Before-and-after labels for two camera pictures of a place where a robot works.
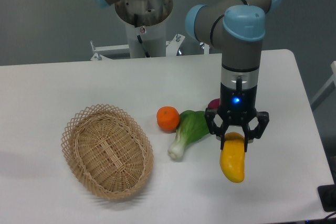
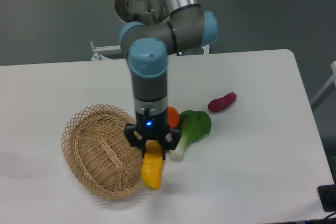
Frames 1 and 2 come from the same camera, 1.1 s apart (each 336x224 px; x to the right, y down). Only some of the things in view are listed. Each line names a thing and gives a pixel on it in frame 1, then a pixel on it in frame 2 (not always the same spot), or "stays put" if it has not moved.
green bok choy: x=192 y=127 stays put
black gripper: x=237 y=107 to x=151 y=127
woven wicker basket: x=107 y=151 stays put
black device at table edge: x=327 y=194 stays put
